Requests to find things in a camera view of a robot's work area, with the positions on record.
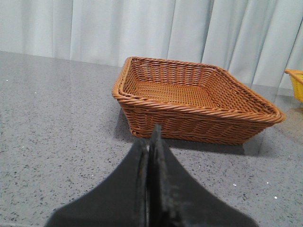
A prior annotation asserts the white curtain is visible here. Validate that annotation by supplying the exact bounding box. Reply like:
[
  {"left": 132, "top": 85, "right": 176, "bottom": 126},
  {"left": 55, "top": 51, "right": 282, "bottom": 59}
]
[{"left": 0, "top": 0, "right": 303, "bottom": 88}]

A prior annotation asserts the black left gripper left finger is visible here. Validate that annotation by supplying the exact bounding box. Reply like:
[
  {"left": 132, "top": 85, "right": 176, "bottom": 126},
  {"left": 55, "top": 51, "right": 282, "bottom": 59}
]
[{"left": 46, "top": 139, "right": 148, "bottom": 227}]

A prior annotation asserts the brown wicker basket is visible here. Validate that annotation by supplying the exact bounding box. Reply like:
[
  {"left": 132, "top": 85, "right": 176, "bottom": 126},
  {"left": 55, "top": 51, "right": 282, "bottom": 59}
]
[{"left": 112, "top": 57, "right": 285, "bottom": 145}]

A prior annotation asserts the yellow woven basket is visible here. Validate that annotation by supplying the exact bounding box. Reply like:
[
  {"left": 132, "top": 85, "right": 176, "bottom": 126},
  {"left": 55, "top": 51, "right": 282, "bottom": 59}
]
[{"left": 285, "top": 69, "right": 303, "bottom": 102}]

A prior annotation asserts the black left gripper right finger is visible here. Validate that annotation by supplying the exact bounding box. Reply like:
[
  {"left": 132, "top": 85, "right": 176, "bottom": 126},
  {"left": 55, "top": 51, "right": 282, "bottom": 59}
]
[{"left": 148, "top": 124, "right": 257, "bottom": 227}]

